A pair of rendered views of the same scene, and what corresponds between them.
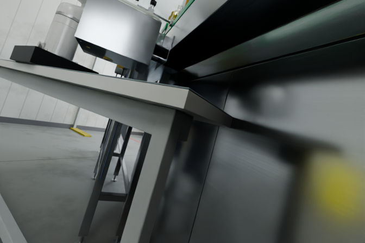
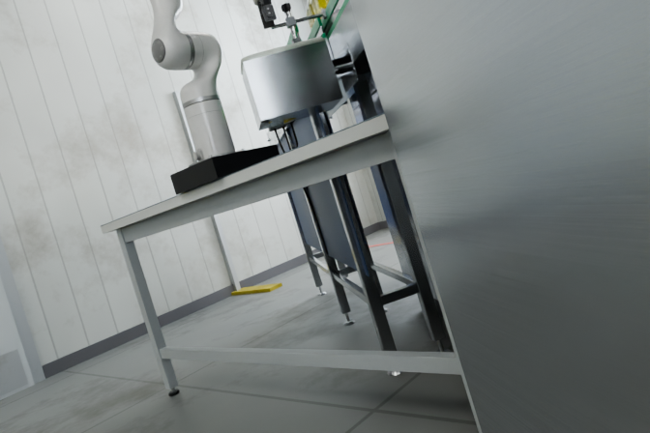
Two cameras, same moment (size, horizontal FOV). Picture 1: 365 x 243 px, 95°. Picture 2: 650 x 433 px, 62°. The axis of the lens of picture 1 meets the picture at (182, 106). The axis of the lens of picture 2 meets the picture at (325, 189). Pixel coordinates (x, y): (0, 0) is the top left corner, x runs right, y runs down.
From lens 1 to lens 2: 0.84 m
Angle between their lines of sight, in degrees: 15
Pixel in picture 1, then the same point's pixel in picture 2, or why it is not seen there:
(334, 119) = not seen: hidden behind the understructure
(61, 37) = (212, 130)
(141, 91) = (366, 130)
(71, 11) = (200, 91)
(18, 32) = (48, 172)
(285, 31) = not seen: outside the picture
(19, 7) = (23, 128)
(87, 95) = (308, 169)
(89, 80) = (310, 150)
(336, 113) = not seen: hidden behind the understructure
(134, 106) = (365, 147)
